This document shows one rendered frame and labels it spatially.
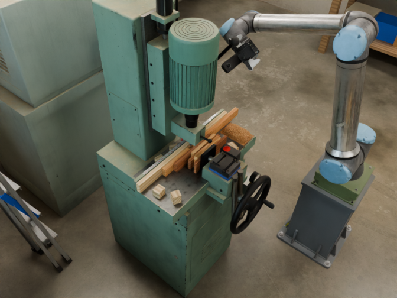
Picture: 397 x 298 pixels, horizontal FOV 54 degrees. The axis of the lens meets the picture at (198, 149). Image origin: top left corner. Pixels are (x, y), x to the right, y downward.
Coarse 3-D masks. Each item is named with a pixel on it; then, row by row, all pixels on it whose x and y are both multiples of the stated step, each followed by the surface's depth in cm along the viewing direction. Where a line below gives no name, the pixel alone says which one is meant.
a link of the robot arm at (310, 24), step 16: (240, 16) 186; (256, 16) 182; (272, 16) 177; (288, 16) 172; (304, 16) 167; (320, 16) 163; (336, 16) 159; (352, 16) 152; (368, 16) 148; (256, 32) 185; (272, 32) 180; (288, 32) 174; (304, 32) 169; (320, 32) 164; (336, 32) 159
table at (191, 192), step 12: (240, 144) 179; (252, 144) 185; (240, 156) 180; (192, 168) 168; (156, 180) 162; (168, 180) 162; (180, 180) 163; (192, 180) 163; (204, 180) 163; (144, 192) 158; (168, 192) 158; (180, 192) 158; (192, 192) 159; (204, 192) 165; (216, 192) 163; (156, 204) 154; (168, 204) 154; (180, 204) 154; (192, 204) 160; (168, 216) 152; (180, 216) 156
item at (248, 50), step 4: (248, 40) 163; (244, 44) 163; (248, 44) 159; (252, 44) 163; (240, 48) 160; (244, 48) 161; (248, 48) 160; (252, 48) 160; (256, 48) 159; (236, 52) 163; (240, 52) 161; (244, 52) 161; (248, 52) 161; (252, 52) 160; (240, 56) 161; (244, 56) 161; (248, 56) 161; (252, 56) 160
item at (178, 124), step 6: (180, 114) 167; (174, 120) 164; (180, 120) 164; (174, 126) 164; (180, 126) 162; (198, 126) 162; (204, 126) 162; (174, 132) 167; (180, 132) 164; (186, 132) 161; (192, 132) 159; (198, 132) 160; (204, 132) 164; (186, 138) 164; (192, 138) 161; (198, 138) 162; (192, 144) 163
